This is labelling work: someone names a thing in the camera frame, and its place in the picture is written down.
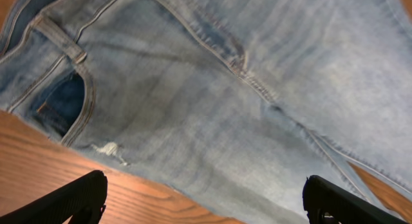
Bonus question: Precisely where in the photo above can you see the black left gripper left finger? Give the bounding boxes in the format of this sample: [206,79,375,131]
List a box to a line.
[1,170,108,224]

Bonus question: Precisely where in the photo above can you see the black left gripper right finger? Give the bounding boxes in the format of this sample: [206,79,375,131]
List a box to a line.
[303,175,406,224]

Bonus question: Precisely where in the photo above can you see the light blue denim jeans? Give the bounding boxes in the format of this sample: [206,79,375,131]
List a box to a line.
[1,0,411,223]

